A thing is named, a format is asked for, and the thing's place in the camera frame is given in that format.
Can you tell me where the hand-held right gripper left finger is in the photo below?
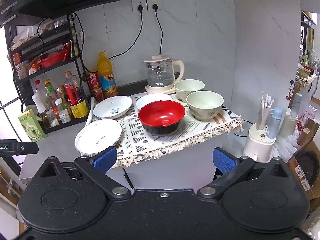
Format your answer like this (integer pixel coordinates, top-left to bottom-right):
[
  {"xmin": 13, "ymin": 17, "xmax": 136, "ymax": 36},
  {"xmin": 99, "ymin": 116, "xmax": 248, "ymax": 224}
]
[{"xmin": 32, "ymin": 146, "xmax": 132, "ymax": 200}]

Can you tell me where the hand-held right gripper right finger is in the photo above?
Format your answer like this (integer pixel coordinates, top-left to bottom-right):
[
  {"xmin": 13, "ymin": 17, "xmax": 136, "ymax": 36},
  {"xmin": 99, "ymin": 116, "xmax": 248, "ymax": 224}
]
[{"xmin": 197, "ymin": 147, "xmax": 297, "ymax": 200}]

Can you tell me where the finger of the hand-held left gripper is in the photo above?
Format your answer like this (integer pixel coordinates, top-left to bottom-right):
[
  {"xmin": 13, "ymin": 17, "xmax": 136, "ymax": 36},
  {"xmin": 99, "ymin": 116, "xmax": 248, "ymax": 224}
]
[{"xmin": 15, "ymin": 142, "xmax": 39, "ymax": 155}]

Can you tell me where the white plate dark rim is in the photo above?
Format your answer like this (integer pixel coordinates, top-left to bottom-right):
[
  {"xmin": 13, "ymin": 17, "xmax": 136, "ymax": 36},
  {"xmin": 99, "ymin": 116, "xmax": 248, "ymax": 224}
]
[{"xmin": 74, "ymin": 119, "xmax": 123, "ymax": 155}]

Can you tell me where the deep white plate blue print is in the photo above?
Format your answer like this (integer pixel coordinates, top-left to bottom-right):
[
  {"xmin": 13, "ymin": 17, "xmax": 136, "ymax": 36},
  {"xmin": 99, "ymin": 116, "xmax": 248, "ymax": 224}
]
[{"xmin": 93, "ymin": 95, "xmax": 133, "ymax": 120}]

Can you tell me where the pale green bowl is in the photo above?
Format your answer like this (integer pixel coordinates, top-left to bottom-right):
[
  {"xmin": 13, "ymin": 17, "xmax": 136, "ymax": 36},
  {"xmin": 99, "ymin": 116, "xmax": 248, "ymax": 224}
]
[
  {"xmin": 174, "ymin": 79, "xmax": 206, "ymax": 102},
  {"xmin": 186, "ymin": 91, "xmax": 224, "ymax": 121}
]

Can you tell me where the red and black bowl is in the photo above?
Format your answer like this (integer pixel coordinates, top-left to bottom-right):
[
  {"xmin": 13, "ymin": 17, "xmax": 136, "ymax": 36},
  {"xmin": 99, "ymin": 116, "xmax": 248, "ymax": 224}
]
[{"xmin": 138, "ymin": 100, "xmax": 186, "ymax": 137}]

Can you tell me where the basket with bowls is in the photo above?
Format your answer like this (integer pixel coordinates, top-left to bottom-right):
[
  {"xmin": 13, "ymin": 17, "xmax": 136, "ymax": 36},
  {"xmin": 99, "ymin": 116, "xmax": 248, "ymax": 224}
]
[{"xmin": 297, "ymin": 65, "xmax": 318, "ymax": 88}]

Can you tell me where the green carton box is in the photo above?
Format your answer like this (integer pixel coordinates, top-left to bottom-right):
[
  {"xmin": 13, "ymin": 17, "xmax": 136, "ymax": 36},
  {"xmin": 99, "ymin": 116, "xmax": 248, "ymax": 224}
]
[{"xmin": 17, "ymin": 106, "xmax": 46, "ymax": 142}]

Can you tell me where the small clear glass jar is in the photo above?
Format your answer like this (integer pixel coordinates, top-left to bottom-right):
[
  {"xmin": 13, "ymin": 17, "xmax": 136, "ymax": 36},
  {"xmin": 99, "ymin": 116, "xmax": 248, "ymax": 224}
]
[{"xmin": 46, "ymin": 109, "xmax": 60, "ymax": 128}]

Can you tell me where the white bottle warmer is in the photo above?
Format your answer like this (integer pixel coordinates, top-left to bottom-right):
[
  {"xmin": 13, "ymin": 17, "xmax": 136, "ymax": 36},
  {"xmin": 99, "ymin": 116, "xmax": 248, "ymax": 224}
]
[{"xmin": 243, "ymin": 124, "xmax": 277, "ymax": 163}]

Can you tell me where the patterned fringed cloth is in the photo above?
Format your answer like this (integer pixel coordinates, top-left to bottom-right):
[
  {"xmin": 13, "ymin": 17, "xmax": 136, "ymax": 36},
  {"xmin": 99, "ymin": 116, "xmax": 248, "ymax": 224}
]
[{"xmin": 85, "ymin": 94, "xmax": 244, "ymax": 168}]

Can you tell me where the white capped seasoning jar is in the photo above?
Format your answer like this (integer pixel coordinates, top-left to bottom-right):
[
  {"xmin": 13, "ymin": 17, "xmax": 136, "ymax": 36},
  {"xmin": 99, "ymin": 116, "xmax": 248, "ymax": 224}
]
[{"xmin": 54, "ymin": 99, "xmax": 72, "ymax": 124}]

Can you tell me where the oil bottle white label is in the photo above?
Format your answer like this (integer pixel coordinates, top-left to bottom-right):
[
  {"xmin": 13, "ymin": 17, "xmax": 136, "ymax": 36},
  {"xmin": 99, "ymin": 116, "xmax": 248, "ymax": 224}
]
[{"xmin": 32, "ymin": 79, "xmax": 48, "ymax": 128}]

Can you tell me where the sauce bottle red label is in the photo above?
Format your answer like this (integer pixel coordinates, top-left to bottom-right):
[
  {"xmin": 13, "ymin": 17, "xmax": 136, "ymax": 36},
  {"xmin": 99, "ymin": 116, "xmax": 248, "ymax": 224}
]
[{"xmin": 44, "ymin": 79, "xmax": 59, "ymax": 115}]

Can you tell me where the blue baby bottle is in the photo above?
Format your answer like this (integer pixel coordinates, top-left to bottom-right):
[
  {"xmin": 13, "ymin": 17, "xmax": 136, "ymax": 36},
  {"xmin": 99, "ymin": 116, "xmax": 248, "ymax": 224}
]
[
  {"xmin": 266, "ymin": 107, "xmax": 283, "ymax": 139},
  {"xmin": 290, "ymin": 93, "xmax": 302, "ymax": 119}
]

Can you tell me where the bundle of white straws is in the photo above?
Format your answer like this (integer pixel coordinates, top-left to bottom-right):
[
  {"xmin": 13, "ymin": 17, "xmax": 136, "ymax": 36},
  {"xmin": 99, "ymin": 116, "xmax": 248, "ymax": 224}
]
[{"xmin": 257, "ymin": 91, "xmax": 275, "ymax": 130}]

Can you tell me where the red drink can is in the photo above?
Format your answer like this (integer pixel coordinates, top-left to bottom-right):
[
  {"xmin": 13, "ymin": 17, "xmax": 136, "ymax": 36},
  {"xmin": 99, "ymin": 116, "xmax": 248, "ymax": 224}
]
[
  {"xmin": 86, "ymin": 70, "xmax": 101, "ymax": 90},
  {"xmin": 92, "ymin": 87, "xmax": 105, "ymax": 101}
]

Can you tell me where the cream round appliance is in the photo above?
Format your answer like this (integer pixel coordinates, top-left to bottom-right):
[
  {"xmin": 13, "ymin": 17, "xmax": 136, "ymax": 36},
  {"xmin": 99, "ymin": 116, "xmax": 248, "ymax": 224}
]
[{"xmin": 279, "ymin": 109, "xmax": 299, "ymax": 138}]

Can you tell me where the small white plate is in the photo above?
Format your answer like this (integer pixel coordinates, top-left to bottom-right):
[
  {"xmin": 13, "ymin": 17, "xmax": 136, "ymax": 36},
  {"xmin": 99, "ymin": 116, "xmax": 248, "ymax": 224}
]
[{"xmin": 136, "ymin": 93, "xmax": 173, "ymax": 110}]

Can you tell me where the cardboard box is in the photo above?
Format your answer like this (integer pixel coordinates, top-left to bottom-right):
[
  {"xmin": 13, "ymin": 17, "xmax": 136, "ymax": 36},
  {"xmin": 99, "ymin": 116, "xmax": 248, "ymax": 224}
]
[{"xmin": 286, "ymin": 140, "xmax": 320, "ymax": 200}]

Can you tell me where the black round lid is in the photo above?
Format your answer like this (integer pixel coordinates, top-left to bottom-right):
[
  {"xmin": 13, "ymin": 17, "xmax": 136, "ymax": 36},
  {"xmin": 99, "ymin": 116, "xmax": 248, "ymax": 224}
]
[{"xmin": 295, "ymin": 151, "xmax": 317, "ymax": 186}]

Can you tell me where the cream kettle base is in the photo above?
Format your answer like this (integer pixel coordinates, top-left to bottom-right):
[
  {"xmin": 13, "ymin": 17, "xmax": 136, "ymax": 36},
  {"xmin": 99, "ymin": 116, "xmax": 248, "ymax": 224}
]
[{"xmin": 145, "ymin": 84, "xmax": 177, "ymax": 95}]

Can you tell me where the black metal kitchen rack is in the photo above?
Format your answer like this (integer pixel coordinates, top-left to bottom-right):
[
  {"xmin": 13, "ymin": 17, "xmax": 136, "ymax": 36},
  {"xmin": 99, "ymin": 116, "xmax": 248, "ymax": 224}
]
[{"xmin": 7, "ymin": 17, "xmax": 93, "ymax": 133}]

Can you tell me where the orange juice bottle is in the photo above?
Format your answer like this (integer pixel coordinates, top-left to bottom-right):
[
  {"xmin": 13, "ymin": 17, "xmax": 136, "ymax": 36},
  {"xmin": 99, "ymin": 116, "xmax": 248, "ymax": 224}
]
[{"xmin": 97, "ymin": 52, "xmax": 118, "ymax": 98}]

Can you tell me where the red plastic bag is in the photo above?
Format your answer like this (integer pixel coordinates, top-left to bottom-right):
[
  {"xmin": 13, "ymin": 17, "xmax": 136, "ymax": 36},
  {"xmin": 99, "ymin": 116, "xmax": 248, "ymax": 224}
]
[{"xmin": 29, "ymin": 42, "xmax": 72, "ymax": 69}]

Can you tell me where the glass measuring jug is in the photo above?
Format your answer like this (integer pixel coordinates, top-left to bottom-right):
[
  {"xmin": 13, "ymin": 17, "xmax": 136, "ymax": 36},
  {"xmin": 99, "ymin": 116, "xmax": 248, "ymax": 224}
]
[{"xmin": 143, "ymin": 54, "xmax": 185, "ymax": 90}]

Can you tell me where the black range hood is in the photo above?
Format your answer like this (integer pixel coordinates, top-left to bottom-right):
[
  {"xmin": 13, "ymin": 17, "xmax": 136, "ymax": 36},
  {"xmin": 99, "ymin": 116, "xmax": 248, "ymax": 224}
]
[{"xmin": 0, "ymin": 0, "xmax": 160, "ymax": 28}]

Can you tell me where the thin black appliance cable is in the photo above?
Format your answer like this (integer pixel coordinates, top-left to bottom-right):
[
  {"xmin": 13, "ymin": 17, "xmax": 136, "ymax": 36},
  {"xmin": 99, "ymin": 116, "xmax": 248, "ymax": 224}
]
[{"xmin": 234, "ymin": 119, "xmax": 254, "ymax": 138}]

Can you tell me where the soy sauce bottle red handle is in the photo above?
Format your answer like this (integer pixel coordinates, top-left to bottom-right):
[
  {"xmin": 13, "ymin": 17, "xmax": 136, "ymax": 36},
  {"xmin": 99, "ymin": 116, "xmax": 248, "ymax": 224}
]
[{"xmin": 64, "ymin": 71, "xmax": 90, "ymax": 119}]

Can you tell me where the black looped cable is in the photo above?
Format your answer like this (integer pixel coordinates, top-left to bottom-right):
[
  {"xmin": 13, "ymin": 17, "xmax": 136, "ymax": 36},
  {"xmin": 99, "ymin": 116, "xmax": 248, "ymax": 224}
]
[{"xmin": 67, "ymin": 11, "xmax": 97, "ymax": 74}]

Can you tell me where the white wall outlet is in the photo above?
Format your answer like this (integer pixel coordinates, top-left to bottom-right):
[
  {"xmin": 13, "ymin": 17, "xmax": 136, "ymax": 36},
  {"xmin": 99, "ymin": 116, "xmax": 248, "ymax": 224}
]
[
  {"xmin": 147, "ymin": 0, "xmax": 161, "ymax": 12},
  {"xmin": 132, "ymin": 0, "xmax": 147, "ymax": 13}
]

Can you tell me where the black kettle plug and cable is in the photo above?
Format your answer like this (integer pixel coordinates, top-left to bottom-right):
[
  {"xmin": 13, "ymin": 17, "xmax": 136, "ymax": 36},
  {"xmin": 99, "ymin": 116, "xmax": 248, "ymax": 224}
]
[{"xmin": 152, "ymin": 3, "xmax": 164, "ymax": 57}]

